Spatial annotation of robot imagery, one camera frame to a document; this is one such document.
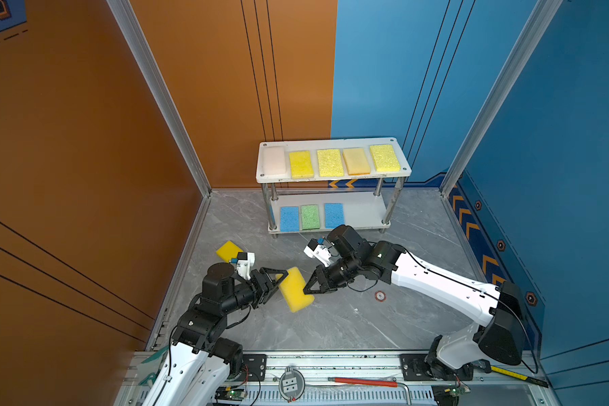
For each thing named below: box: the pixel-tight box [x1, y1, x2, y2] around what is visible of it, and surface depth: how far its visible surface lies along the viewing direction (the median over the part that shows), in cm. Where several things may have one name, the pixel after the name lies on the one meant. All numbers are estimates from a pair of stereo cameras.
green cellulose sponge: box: [301, 204, 320, 231], surface depth 101 cm
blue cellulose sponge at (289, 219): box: [279, 206, 301, 233], surface depth 101 cm
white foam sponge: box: [262, 146, 287, 176], surface depth 81 cm
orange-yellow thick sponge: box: [342, 148, 371, 176], surface depth 81 cm
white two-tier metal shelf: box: [255, 137, 412, 238], surface depth 85 cm
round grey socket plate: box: [278, 366, 306, 404], surface depth 67 cm
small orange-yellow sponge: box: [275, 266, 315, 313], surface depth 68 cm
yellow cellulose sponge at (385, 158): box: [369, 144, 401, 172], surface depth 82 cm
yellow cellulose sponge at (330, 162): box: [317, 148, 345, 177], surface depth 81 cm
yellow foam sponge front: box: [289, 150, 314, 179], surface depth 79 cm
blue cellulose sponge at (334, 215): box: [324, 203, 345, 230], surface depth 104 cm
